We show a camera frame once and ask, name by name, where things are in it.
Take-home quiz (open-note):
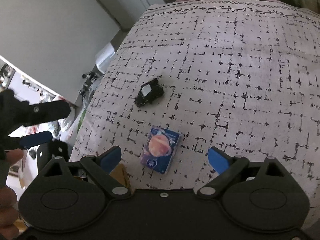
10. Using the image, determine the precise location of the brown cardboard box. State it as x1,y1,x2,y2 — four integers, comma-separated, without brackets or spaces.
110,164,131,191

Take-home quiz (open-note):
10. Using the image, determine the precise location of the silver box on floor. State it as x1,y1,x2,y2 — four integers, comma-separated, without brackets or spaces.
95,42,116,74

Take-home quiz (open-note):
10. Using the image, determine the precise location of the person's left hand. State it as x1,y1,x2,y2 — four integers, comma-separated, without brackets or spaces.
1,149,24,239

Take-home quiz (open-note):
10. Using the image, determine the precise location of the blue tissue pack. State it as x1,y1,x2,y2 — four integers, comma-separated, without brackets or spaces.
140,126,180,174

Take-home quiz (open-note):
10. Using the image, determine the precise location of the black fuzzy item white tag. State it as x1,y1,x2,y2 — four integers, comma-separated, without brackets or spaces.
134,78,164,107

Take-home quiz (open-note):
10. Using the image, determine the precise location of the white black patterned bedspread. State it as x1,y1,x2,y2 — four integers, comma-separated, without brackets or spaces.
71,0,319,216

